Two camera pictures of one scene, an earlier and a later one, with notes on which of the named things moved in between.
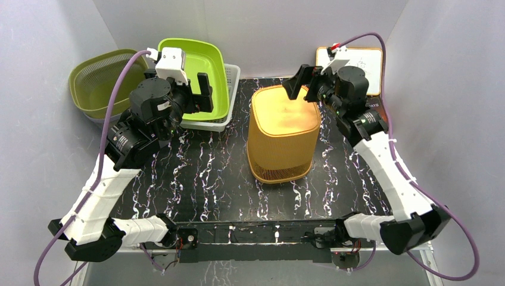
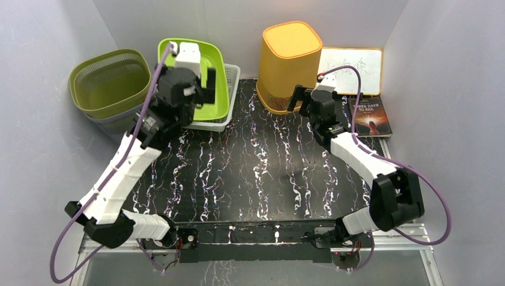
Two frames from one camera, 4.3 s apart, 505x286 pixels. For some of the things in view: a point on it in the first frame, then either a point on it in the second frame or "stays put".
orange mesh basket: x=281 y=134 -> x=290 y=56
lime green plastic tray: x=203 y=57 stays put
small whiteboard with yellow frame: x=370 y=60 stays put
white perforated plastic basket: x=233 y=73 stays put
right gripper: x=294 y=84 -> x=298 y=95
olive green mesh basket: x=93 y=83 stays put
